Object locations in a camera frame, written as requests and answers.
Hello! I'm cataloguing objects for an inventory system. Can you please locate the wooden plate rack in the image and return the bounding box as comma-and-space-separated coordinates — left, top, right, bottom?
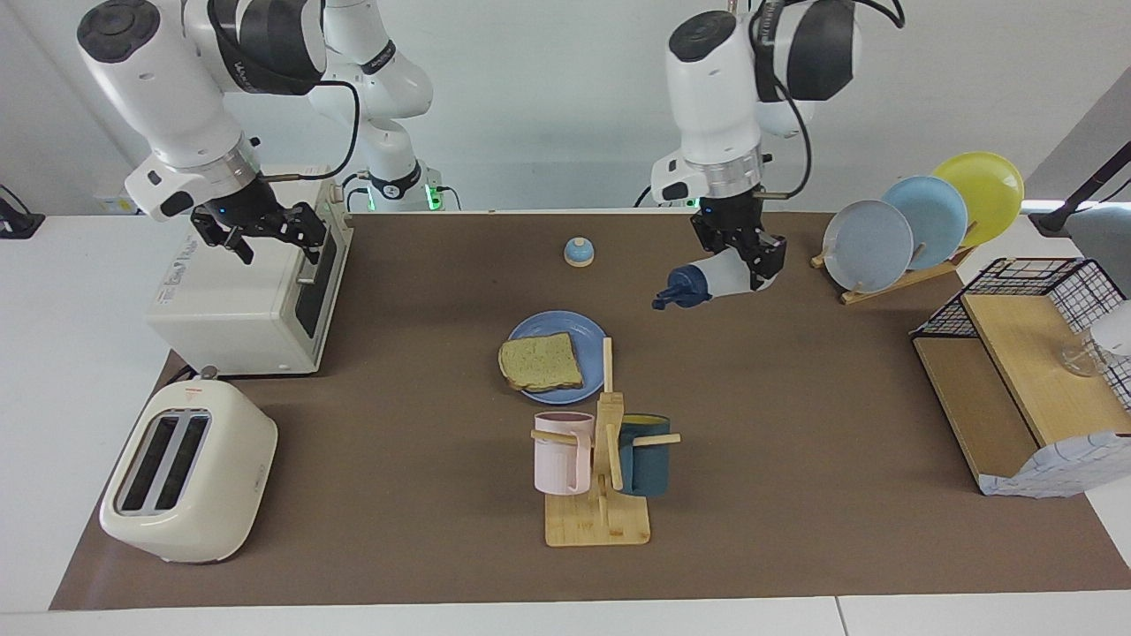
811, 243, 977, 306

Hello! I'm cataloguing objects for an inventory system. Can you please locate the brown table mat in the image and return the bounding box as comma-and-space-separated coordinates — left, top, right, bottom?
49, 210, 1131, 612

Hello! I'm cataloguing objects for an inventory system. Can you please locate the grey-blue plate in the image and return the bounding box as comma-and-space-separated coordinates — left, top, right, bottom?
823, 200, 915, 294

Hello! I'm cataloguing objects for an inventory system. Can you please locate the light blue plate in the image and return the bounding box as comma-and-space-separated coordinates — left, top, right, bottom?
882, 176, 969, 271

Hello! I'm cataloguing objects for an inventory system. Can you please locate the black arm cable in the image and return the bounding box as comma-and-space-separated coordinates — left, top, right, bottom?
208, 0, 361, 182
755, 0, 907, 200

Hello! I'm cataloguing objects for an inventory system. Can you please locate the white toaster oven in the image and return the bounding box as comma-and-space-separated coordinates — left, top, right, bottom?
146, 165, 354, 376

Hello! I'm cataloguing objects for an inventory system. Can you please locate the clear glass cup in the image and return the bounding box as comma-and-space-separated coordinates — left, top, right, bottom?
1059, 300, 1131, 379

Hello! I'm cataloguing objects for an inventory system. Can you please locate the wooden shelf with wire basket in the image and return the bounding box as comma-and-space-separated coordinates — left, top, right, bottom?
910, 257, 1131, 496

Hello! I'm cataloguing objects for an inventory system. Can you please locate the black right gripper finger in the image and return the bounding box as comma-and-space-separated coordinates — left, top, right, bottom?
192, 216, 254, 265
281, 203, 328, 264

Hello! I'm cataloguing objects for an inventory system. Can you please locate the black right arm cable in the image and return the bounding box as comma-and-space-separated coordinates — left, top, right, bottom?
208, 0, 361, 182

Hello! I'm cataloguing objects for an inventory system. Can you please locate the blue round plate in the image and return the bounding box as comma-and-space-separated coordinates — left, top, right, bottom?
504, 310, 611, 405

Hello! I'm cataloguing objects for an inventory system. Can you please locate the black clamp block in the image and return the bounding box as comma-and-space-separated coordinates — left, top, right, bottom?
0, 184, 45, 240

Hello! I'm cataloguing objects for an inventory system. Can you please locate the yellow plate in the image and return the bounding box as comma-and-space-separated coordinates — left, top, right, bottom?
932, 151, 1026, 248

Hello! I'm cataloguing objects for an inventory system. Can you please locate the toasted bread slice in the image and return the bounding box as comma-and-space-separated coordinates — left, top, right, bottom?
497, 332, 585, 393

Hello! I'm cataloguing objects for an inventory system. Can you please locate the pink ribbed mug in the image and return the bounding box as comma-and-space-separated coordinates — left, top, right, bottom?
533, 412, 596, 496

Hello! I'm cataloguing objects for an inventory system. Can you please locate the white seasoning bottle blue cap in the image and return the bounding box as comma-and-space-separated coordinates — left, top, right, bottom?
652, 254, 778, 311

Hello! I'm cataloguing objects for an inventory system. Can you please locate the dark teal mug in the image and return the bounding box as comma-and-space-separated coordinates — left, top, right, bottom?
616, 413, 672, 497

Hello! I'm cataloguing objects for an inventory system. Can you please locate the grey rounded object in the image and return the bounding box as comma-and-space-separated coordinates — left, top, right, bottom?
1065, 205, 1131, 292

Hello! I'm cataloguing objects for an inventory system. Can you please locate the wooden mug tree stand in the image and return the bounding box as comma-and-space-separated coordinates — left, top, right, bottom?
530, 337, 682, 549

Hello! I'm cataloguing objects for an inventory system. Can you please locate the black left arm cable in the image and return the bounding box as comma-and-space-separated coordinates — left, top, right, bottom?
755, 0, 907, 200

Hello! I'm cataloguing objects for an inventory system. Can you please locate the cream two-slot toaster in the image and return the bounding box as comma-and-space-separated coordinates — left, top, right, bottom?
99, 371, 279, 564

